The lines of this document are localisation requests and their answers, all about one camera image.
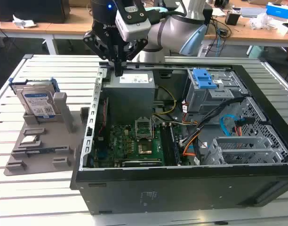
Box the orange power wire black plug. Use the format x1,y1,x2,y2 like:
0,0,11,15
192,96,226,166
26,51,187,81
233,116,256,137

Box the blue plastic drive latch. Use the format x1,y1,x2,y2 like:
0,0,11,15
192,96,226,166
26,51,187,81
192,67,217,89

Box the grey laptop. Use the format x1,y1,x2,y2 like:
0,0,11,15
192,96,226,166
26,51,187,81
240,6,268,18

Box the black RAM slot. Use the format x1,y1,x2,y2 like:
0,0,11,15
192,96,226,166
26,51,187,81
160,124,174,166

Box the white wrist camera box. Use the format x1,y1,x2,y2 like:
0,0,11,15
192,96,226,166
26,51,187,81
115,4,151,42

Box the grey metal disk bay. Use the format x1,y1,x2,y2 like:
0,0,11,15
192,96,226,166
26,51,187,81
201,135,288,166

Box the white open box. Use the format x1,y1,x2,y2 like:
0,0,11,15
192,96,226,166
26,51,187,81
274,20,288,35

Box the grey optical drive cage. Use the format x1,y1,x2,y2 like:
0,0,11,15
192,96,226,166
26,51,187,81
185,68,249,114

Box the black graphics card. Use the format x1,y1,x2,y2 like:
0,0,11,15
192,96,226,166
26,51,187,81
114,158,163,168

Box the silver CPU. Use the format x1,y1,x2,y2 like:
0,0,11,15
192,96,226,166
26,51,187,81
20,135,40,145

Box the black speaker box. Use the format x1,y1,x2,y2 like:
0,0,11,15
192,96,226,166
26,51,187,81
203,3,215,25

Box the grey power supply unit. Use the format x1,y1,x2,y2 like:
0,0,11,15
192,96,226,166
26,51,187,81
101,71,157,125

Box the grey plastic parts rack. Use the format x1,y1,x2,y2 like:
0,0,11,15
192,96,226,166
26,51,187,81
4,91,91,177

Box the yellow power wires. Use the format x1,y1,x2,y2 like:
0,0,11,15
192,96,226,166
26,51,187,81
152,85,178,116

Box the blue cardboard box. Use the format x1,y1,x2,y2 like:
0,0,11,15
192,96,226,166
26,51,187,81
265,2,288,20

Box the pale green bin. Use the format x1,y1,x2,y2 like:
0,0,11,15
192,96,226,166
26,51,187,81
248,45,265,59

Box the crumpled white paper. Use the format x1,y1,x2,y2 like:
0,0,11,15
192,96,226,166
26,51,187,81
12,14,38,30

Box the metal socket cover frame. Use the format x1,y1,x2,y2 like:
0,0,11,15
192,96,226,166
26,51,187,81
134,117,154,141

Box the white power strip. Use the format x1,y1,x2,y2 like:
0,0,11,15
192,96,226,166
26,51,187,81
197,44,210,57

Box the wooden desk white frame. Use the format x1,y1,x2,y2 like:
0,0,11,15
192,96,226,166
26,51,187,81
0,7,73,56
46,4,288,57

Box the black open PC case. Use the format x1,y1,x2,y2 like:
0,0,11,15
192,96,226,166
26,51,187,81
70,61,288,216

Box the black pen holder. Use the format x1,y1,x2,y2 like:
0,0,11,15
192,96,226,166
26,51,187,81
224,11,241,26

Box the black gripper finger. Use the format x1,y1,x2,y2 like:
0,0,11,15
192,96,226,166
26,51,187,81
119,39,149,77
82,30,120,77

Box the brown cardboard box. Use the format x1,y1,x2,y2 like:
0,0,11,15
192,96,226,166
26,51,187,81
68,0,93,8

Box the hard disk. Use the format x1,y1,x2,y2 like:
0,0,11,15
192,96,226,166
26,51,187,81
8,77,62,122

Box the CPU socket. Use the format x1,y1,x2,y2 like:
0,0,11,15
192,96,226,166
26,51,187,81
136,138,153,155

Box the black cable bundle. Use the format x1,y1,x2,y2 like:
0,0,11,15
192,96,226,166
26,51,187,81
179,96,247,149

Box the green Dell motherboard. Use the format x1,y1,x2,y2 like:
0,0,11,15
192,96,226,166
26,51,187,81
93,121,191,168

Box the orange motherboard wire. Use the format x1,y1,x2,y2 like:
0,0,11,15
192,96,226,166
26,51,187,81
182,136,199,158

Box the large black box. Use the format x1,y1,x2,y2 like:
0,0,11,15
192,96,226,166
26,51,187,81
0,0,71,24

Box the crumpled clear plastic bag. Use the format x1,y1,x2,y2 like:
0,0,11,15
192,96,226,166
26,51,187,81
248,12,276,31

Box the blue data wire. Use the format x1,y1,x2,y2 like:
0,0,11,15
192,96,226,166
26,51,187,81
218,113,238,137

